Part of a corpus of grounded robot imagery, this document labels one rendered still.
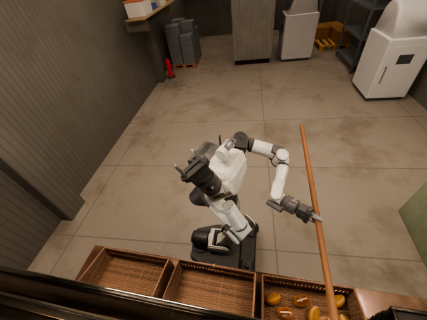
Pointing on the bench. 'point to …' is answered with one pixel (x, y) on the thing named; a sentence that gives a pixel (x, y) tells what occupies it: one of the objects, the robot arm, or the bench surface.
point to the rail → (127, 294)
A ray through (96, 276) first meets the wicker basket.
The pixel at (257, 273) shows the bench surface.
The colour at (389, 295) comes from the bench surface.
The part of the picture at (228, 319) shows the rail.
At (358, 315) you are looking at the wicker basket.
